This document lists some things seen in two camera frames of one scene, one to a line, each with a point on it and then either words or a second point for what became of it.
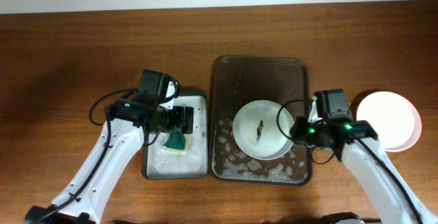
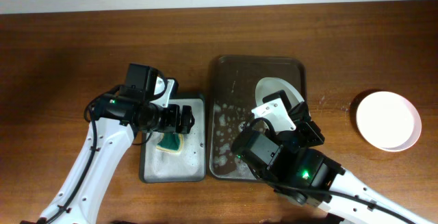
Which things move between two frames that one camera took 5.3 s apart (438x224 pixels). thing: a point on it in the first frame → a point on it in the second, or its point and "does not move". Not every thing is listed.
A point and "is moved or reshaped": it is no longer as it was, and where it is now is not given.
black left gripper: (178, 112) does not move
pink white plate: (415, 134) does not move
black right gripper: (297, 134) → (300, 118)
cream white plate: (390, 115) does not move
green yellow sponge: (176, 143) is moved or reshaped
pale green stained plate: (256, 131) is moved or reshaped
